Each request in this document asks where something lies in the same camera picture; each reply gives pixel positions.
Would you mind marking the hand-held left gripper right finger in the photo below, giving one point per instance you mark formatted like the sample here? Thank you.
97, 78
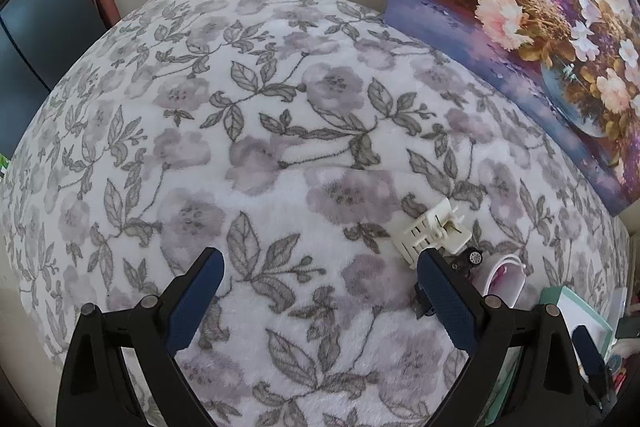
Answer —
450, 302

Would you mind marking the white plastic toy piece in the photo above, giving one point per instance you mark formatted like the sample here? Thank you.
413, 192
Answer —
425, 232

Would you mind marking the dark cabinet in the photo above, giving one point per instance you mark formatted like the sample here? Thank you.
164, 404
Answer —
45, 17

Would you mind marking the white purple cup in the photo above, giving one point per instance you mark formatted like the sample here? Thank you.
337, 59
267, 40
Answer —
505, 282

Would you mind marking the green item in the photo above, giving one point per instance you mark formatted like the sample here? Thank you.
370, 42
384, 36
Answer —
3, 164

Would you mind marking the floral grey white blanket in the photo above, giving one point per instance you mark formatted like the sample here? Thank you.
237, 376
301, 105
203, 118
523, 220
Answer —
250, 132

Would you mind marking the black toy car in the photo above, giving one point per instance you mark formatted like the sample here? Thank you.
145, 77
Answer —
474, 257

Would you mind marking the flower painting canvas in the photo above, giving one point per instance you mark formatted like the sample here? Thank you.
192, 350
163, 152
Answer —
525, 7

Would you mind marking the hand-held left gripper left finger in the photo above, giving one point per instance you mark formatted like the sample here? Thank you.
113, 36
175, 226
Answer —
192, 307

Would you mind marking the green box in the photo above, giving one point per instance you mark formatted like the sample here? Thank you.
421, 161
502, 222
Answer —
590, 307

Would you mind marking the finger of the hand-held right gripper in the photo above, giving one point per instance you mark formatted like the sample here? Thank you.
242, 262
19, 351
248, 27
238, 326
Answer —
585, 347

